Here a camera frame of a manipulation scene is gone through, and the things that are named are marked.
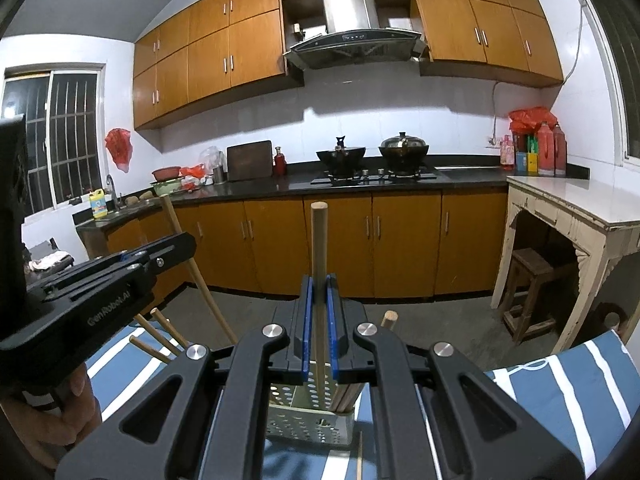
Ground lower wooden kitchen cabinets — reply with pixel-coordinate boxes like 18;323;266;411
104;186;509;306

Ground black wok with utensils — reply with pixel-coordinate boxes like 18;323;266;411
317;136;366;179

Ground person's left hand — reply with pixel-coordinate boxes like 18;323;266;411
1;363;102;470

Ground green perforated utensil holder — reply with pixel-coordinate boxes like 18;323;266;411
266;379;355;448

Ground yellow detergent bottle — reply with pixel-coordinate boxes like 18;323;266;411
89;188;108;219

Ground sink faucet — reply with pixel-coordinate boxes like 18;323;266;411
105;174;122;210

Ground blue white striped tablecloth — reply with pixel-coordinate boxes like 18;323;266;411
87;326;639;479

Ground wooden stool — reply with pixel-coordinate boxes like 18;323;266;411
498;248;577;344

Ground green and red basins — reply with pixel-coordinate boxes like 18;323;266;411
152;166;182;196

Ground red bottle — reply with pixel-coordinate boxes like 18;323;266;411
273;146;286;177

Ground dark wooden cutting board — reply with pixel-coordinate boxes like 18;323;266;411
227;140;273;182

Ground gas stove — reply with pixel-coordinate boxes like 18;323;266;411
311;168;437;186

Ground left barred window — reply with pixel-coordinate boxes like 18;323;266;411
1;68;103;216

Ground barred window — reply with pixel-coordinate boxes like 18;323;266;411
582;0;639;167
1;68;103;216

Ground black wok with lid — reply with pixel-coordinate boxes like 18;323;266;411
378;132;428;177

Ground white weathered side table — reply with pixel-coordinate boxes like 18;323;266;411
490;176;640;353

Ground pink bottle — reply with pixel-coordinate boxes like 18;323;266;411
500;133;515;169

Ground red thermos bottles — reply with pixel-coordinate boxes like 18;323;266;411
537;122;567;178

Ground red plastic bag on bottles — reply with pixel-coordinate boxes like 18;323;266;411
509;106;558;134

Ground steel range hood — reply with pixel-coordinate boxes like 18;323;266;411
282;0;426;70

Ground right barred window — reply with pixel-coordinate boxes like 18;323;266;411
582;0;639;167

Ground red plastic bag on wall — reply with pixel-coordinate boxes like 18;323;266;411
105;128;134;174

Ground upper wooden wall cabinets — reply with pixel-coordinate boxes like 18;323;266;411
132;0;564;128

